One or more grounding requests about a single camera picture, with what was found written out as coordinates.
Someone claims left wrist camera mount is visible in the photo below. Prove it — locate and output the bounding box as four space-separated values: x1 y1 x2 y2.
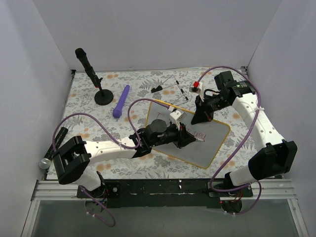
168 106 186 131

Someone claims yellow framed whiteboard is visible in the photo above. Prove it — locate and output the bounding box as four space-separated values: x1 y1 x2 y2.
153 107 231 169

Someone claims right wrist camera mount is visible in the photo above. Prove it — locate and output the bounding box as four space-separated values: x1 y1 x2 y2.
189 81 204 102

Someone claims floral table mat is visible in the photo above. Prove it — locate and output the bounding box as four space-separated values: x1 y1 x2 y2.
63 68 256 179

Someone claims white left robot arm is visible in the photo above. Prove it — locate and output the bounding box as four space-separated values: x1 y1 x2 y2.
53 119 197 198

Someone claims black microphone on stand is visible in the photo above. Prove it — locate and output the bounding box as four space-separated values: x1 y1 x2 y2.
75 48 114 106

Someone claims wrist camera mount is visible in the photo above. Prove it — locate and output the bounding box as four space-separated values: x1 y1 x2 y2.
189 81 204 102
168 106 186 131

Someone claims wire whiteboard stand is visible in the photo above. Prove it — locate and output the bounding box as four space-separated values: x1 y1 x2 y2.
151 75 190 106

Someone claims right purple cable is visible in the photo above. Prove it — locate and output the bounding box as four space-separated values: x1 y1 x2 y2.
198 65 263 215

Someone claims black flashlight silver head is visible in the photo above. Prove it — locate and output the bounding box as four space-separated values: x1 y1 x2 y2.
39 126 68 169

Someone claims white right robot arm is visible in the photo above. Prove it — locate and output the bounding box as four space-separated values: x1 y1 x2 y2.
189 71 298 196

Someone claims aluminium frame rail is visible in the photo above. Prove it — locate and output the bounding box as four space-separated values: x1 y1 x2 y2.
19 66 309 237

